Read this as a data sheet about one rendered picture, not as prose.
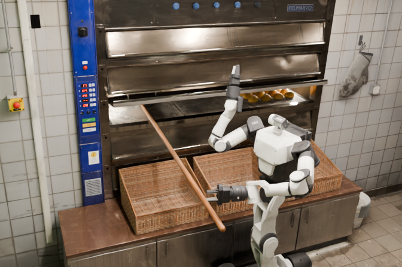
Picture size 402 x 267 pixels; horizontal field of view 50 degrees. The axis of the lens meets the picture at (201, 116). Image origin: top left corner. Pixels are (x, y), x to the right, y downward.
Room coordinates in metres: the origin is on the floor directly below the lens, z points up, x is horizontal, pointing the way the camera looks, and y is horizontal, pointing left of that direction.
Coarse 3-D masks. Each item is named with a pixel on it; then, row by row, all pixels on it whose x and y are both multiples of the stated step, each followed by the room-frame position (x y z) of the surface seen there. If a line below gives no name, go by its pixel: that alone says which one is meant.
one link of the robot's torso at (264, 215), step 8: (272, 200) 2.35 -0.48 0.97; (280, 200) 2.36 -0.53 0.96; (256, 208) 2.45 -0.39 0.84; (264, 208) 2.40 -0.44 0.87; (272, 208) 2.34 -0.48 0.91; (256, 216) 2.45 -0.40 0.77; (264, 216) 2.35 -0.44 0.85; (272, 216) 2.36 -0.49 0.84; (256, 224) 2.44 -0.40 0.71; (264, 224) 2.37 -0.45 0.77; (272, 224) 2.39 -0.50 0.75; (256, 232) 2.41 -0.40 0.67; (264, 232) 2.37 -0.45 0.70; (272, 232) 2.40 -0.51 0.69; (256, 240) 2.39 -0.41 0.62; (264, 240) 2.35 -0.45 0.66
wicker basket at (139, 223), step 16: (128, 176) 2.87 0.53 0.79; (144, 176) 2.92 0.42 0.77; (160, 176) 2.97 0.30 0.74; (176, 176) 3.02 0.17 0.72; (192, 176) 2.94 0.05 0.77; (128, 192) 2.66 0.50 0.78; (144, 192) 2.89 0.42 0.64; (160, 192) 2.94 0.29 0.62; (176, 192) 2.98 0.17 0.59; (192, 192) 2.93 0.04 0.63; (128, 208) 2.63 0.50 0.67; (144, 208) 2.75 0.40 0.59; (160, 208) 2.76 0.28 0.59; (176, 208) 2.56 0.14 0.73; (192, 208) 2.62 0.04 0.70; (144, 224) 2.55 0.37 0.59; (160, 224) 2.52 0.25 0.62; (176, 224) 2.57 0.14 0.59
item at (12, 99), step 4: (8, 96) 2.58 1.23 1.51; (12, 96) 2.59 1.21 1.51; (16, 96) 2.59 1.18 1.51; (20, 96) 2.59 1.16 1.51; (8, 100) 2.56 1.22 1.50; (12, 100) 2.57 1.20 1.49; (16, 100) 2.58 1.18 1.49; (24, 100) 2.60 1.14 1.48; (8, 104) 2.56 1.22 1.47; (12, 104) 2.57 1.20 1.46; (20, 104) 2.59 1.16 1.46; (24, 104) 2.60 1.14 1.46; (8, 108) 2.56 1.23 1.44; (12, 108) 2.57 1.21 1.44; (20, 108) 2.58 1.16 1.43; (24, 108) 2.59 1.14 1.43
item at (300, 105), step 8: (280, 104) 3.52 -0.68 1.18; (288, 104) 3.53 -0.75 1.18; (296, 104) 3.54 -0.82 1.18; (304, 104) 3.56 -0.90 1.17; (312, 104) 3.60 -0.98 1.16; (216, 112) 3.28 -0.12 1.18; (240, 112) 3.31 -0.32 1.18; (248, 112) 3.34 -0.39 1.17; (256, 112) 3.37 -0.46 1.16; (264, 112) 3.40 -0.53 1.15; (160, 120) 3.06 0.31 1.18; (168, 120) 3.07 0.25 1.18; (176, 120) 3.09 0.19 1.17; (184, 120) 3.11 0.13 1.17; (192, 120) 3.14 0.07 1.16; (200, 120) 3.17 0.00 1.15; (112, 128) 2.89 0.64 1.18; (120, 128) 2.91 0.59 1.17; (128, 128) 2.94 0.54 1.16; (136, 128) 2.96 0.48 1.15; (144, 128) 2.99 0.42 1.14
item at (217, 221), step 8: (144, 112) 3.19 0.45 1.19; (152, 120) 2.99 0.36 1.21; (160, 136) 2.74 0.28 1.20; (168, 144) 2.61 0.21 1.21; (176, 160) 2.40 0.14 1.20; (184, 168) 2.30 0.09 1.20; (192, 184) 2.13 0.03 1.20; (200, 192) 2.04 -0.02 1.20; (200, 200) 1.99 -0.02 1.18; (208, 208) 1.90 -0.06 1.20; (216, 216) 1.83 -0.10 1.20; (216, 224) 1.79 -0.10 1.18
